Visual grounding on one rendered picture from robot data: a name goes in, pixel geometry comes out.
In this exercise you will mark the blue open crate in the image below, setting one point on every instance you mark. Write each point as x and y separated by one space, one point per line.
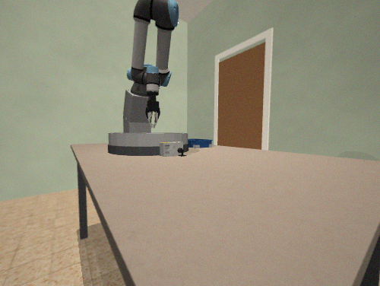
199 143

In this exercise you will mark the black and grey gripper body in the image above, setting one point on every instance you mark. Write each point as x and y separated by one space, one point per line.
154 105

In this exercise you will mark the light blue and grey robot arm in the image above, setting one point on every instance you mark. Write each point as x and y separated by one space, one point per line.
146 77

